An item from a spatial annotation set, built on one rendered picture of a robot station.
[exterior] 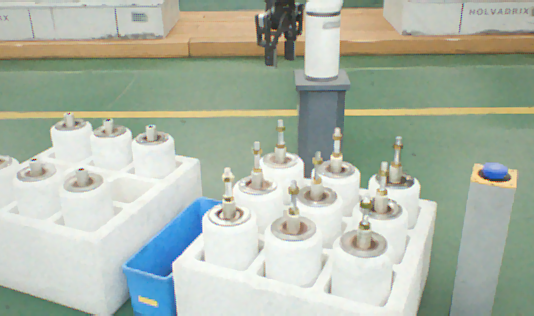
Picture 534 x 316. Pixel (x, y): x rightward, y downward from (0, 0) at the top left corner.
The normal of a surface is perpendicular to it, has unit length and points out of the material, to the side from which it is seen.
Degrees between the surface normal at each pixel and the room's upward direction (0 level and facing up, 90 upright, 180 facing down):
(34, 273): 90
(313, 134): 90
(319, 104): 90
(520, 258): 0
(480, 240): 90
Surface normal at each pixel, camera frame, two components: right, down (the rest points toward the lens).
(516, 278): -0.02, -0.91
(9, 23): -0.01, 0.42
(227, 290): -0.40, 0.40
